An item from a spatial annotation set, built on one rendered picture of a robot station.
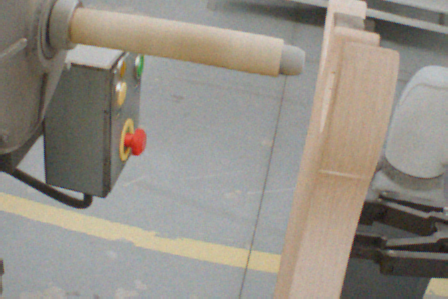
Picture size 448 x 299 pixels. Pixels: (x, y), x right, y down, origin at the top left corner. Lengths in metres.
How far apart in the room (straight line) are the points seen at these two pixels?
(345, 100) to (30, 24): 0.26
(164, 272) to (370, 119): 1.73
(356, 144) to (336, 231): 0.09
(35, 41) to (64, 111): 0.31
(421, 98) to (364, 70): 0.88
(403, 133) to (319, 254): 0.85
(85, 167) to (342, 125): 0.49
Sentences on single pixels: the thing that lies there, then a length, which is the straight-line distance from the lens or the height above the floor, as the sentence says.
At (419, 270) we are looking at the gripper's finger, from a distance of 0.67.
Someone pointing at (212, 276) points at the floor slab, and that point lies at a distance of 2.17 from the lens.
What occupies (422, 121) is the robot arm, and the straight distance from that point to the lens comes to 1.35.
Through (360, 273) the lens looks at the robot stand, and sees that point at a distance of 1.52.
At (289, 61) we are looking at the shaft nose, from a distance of 0.54.
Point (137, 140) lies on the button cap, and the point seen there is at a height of 0.99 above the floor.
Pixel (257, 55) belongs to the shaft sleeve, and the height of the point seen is 1.26.
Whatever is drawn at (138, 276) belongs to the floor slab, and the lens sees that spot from 2.14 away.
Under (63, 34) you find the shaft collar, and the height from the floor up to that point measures 1.25.
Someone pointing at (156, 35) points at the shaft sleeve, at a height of 1.26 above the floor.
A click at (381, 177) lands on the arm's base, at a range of 1.45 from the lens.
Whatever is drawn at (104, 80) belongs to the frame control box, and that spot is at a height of 1.10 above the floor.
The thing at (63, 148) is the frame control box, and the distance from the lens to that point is 0.89.
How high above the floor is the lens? 1.47
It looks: 27 degrees down
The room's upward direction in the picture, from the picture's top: 7 degrees clockwise
